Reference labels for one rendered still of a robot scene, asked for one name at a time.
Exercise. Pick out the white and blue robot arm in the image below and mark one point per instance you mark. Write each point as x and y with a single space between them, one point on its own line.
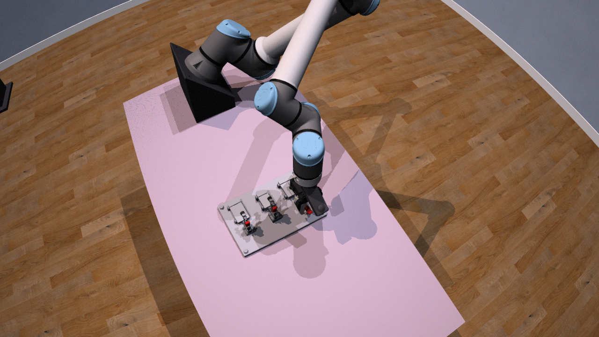
295 42

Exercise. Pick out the grey toggle clamp with red handle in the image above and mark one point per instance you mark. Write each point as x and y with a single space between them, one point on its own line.
308 210
273 214

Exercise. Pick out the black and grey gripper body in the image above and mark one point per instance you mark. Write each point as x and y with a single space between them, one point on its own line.
297 190

